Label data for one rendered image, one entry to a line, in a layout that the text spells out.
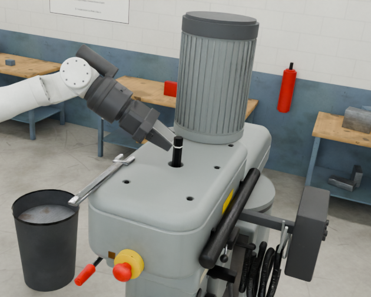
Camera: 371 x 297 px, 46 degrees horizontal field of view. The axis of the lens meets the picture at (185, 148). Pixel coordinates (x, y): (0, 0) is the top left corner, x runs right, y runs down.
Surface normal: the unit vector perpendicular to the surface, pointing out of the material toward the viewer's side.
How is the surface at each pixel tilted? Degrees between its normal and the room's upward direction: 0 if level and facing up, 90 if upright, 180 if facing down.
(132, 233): 90
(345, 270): 0
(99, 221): 90
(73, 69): 66
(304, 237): 90
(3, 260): 0
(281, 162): 90
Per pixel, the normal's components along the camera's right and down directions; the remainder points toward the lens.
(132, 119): -0.12, 0.39
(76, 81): 0.16, 0.00
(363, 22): -0.35, 0.35
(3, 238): 0.08, -0.91
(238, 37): 0.36, 0.40
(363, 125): -0.54, 0.29
